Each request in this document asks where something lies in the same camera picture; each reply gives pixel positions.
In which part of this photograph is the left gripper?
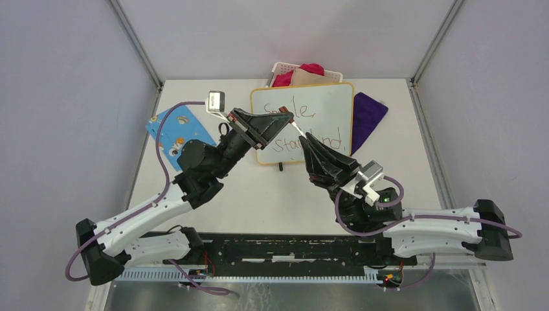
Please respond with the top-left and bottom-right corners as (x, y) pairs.
(213, 109), (297, 180)

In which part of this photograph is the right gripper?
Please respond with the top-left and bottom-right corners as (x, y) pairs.
(298, 132), (365, 226)

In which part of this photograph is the brown capped whiteboard marker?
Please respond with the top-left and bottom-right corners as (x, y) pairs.
(291, 121), (307, 139)

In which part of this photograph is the yellow framed whiteboard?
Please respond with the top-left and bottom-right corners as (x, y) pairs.
(250, 82), (355, 165)

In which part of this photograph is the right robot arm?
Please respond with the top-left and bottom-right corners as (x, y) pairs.
(299, 133), (523, 264)

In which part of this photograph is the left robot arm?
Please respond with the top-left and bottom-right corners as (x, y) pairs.
(75, 108), (293, 286)

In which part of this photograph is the pink red cloth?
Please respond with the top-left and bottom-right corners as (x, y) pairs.
(272, 63), (325, 87)

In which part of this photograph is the white plastic basket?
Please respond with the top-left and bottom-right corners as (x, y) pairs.
(265, 62), (343, 87)

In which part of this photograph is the beige folded cloth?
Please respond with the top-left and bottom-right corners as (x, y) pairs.
(290, 68), (341, 86)

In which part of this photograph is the purple cloth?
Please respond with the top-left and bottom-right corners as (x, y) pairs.
(351, 92), (389, 155)

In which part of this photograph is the blue cartoon print cloth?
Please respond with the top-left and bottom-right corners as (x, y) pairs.
(159, 104), (216, 172)

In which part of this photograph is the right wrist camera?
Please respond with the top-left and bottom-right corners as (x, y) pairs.
(341, 160), (385, 206)

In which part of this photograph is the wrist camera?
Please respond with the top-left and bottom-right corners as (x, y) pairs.
(205, 91), (225, 114)
(341, 160), (385, 206)

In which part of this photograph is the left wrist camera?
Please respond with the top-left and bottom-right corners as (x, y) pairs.
(205, 91), (225, 114)

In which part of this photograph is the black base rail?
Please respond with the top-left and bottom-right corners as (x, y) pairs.
(146, 231), (418, 278)

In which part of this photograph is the white slotted cable duct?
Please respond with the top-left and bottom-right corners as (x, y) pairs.
(115, 267), (382, 284)

